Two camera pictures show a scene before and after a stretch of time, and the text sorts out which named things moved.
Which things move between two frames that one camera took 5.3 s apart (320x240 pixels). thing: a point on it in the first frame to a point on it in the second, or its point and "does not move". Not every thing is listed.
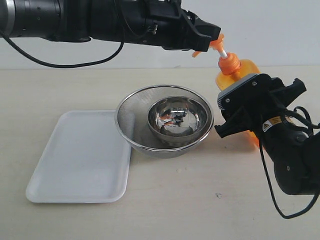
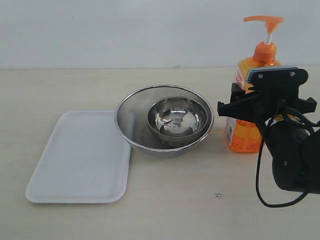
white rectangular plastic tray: x=84 y=160 does not move
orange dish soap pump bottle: x=230 y=68 to x=243 y=135
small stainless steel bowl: x=178 y=119 does not move
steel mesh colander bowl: x=162 y=122 does not move
